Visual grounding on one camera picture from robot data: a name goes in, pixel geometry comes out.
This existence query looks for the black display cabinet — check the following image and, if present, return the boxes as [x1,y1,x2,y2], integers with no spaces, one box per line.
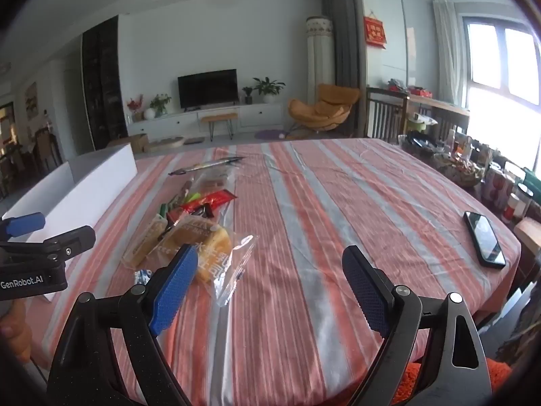
[81,15,128,151]

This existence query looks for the orange fleece clothing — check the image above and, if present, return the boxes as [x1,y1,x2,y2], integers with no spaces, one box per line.
[391,357,512,406]

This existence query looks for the framed wall picture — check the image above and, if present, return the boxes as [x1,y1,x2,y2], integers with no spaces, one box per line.
[25,82,40,120]

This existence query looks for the green plant in vase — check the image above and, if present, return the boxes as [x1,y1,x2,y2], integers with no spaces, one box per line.
[149,94,172,118]

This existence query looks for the dark dining chair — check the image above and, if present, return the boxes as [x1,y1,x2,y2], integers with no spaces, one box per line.
[36,129,64,170]

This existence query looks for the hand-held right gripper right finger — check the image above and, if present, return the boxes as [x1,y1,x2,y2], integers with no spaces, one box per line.
[342,245,493,406]

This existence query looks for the grey curtain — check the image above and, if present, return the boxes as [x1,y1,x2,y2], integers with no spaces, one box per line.
[321,0,368,91]

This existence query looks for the brown cardboard box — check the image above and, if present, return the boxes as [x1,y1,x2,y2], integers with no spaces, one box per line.
[108,134,149,155]

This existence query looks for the striped tablecloth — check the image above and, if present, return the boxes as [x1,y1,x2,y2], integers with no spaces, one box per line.
[25,137,522,406]

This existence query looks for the dark wooden chair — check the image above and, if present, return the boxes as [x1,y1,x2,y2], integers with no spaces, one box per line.
[366,87,410,142]

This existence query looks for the large potted plant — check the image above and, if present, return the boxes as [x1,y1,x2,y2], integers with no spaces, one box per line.
[253,77,286,103]

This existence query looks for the white curtain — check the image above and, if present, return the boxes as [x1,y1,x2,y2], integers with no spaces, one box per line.
[432,0,470,108]

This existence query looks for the wooden bench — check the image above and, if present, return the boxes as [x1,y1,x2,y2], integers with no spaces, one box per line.
[200,112,239,141]

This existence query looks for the small clear bread packet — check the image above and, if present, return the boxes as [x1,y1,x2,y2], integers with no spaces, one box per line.
[122,213,170,269]

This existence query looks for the row of jars and cans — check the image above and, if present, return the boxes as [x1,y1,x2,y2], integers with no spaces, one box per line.
[482,161,541,223]

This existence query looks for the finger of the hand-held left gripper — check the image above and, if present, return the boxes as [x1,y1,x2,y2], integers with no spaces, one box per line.
[25,225,96,261]
[0,212,46,244]

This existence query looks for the large clear bread packet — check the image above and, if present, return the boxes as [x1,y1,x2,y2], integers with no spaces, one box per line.
[156,216,258,307]

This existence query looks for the white television cabinet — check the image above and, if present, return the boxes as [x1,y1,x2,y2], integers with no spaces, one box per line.
[127,102,283,136]

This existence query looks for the window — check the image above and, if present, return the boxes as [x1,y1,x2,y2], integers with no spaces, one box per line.
[463,16,541,140]

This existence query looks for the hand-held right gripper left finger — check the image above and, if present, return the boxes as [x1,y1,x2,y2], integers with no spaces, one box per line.
[46,243,199,406]

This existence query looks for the red flowers in vase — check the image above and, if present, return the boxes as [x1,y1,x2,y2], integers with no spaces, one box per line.
[127,96,145,122]

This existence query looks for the wicker basket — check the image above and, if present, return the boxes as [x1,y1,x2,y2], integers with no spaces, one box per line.
[435,152,487,187]

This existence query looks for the black smartphone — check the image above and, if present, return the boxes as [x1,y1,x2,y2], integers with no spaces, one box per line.
[464,210,507,269]

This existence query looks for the white tower air conditioner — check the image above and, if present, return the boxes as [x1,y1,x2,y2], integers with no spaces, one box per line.
[306,16,335,94]

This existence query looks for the red snack packet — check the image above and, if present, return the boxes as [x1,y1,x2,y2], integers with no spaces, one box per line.
[182,189,238,216]

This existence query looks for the red wall calendar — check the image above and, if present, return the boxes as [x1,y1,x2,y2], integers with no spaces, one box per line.
[363,16,387,49]

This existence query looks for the person's left forearm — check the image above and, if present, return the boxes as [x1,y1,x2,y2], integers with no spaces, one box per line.
[0,300,33,364]

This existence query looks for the brown roll snack packet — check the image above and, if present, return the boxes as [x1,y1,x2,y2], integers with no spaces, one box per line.
[178,180,195,210]

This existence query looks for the black television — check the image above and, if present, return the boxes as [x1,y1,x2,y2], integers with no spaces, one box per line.
[178,69,238,110]

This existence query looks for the orange lounge chair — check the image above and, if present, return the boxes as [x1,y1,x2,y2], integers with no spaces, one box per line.
[288,84,361,135]

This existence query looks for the white cardboard box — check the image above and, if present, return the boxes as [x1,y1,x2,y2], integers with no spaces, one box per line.
[0,143,138,305]

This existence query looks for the wooden side table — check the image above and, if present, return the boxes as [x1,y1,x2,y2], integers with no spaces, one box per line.
[408,93,471,136]

